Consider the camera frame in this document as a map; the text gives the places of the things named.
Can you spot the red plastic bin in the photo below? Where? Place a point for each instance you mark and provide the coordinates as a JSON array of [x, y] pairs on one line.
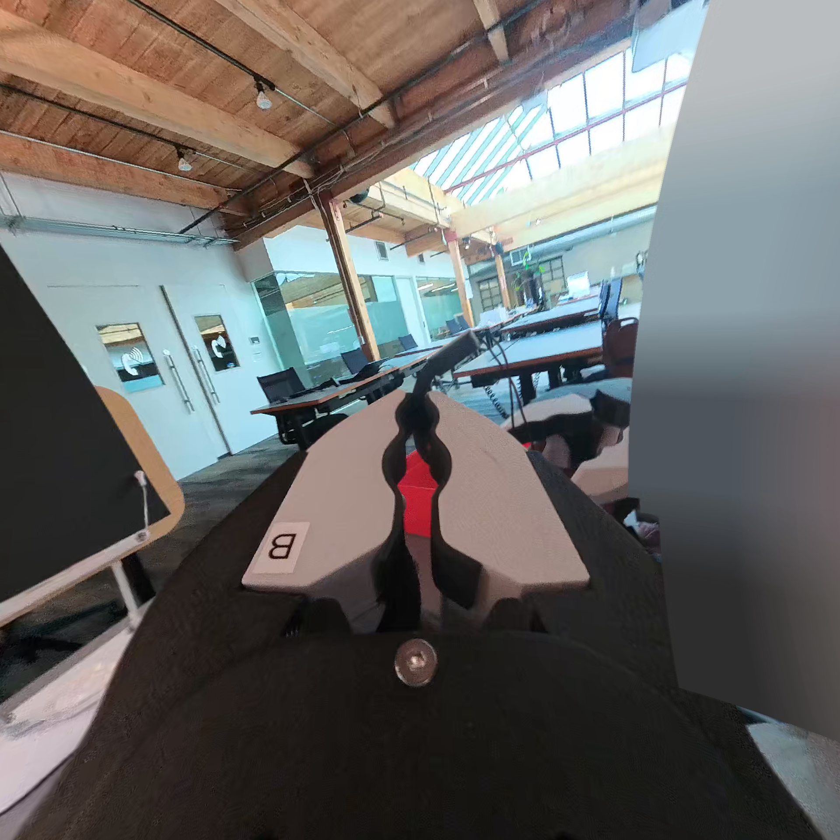
[[417, 505]]

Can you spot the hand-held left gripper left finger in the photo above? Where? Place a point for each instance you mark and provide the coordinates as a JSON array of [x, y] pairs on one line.
[[334, 505]]

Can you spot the white track light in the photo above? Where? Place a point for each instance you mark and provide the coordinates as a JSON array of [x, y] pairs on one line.
[[264, 97], [184, 159]]

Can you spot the white door with window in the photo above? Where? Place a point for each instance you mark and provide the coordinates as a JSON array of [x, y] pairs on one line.
[[243, 394], [79, 308]]

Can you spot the wooden book stand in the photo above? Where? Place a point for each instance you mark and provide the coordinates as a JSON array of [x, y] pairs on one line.
[[154, 472]]

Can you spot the black office chair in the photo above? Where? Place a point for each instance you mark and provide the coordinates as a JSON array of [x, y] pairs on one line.
[[281, 384], [354, 359]]

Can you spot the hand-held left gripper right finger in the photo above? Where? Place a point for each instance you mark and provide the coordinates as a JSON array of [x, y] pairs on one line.
[[512, 518]]

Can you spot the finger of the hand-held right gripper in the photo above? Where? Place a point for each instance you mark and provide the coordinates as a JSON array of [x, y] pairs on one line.
[[607, 476], [558, 408]]

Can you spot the green plant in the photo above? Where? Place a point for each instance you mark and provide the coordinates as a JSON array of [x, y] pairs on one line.
[[528, 269]]

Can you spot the wooden office desk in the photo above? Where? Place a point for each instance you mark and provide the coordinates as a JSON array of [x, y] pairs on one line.
[[544, 351], [315, 397], [551, 318]]

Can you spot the black board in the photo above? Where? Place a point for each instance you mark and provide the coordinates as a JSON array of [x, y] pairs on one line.
[[59, 426]]

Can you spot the wooden pillar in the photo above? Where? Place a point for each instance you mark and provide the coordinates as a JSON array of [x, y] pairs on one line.
[[348, 275], [459, 275]]

